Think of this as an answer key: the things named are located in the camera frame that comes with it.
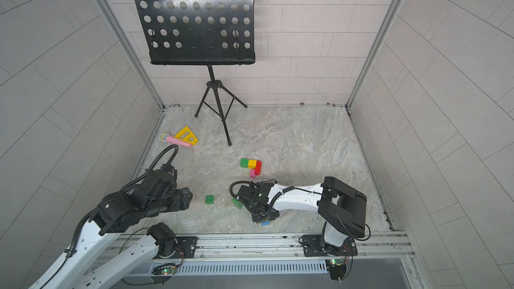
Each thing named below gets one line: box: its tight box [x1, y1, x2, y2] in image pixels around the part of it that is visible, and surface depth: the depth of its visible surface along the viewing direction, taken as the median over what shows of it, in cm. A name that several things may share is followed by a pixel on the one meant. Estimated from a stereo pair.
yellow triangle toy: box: [174, 125, 199, 146], surface depth 104 cm
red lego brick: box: [254, 159, 262, 176], surface depth 93 cm
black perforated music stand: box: [135, 0, 256, 146], surface depth 71 cm
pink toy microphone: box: [158, 131, 193, 148], surface depth 101 cm
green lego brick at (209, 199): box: [204, 194, 215, 205], surface depth 84 cm
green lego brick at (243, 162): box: [239, 157, 249, 168], surface depth 93 cm
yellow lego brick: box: [248, 159, 257, 170], surface depth 93 cm
